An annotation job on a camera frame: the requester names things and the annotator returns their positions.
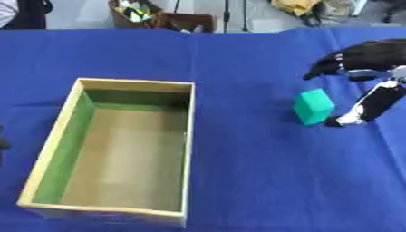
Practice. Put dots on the brown box with items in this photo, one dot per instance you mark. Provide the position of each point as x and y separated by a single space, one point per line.
158 16

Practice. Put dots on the yellow bag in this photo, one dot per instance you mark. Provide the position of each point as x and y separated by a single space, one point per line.
298 7

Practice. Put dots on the person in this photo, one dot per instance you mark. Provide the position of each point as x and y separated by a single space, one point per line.
24 13

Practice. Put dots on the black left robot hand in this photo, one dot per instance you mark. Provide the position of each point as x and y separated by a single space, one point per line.
3 143

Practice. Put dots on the tan cardboard box green inside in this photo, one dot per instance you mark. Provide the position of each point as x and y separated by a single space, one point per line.
113 151

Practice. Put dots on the green rectangular block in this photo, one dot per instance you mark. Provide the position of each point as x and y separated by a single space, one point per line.
313 106

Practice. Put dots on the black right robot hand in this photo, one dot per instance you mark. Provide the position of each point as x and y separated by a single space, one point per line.
370 57

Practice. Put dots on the black tripod stand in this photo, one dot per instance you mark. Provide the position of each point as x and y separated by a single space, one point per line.
226 15

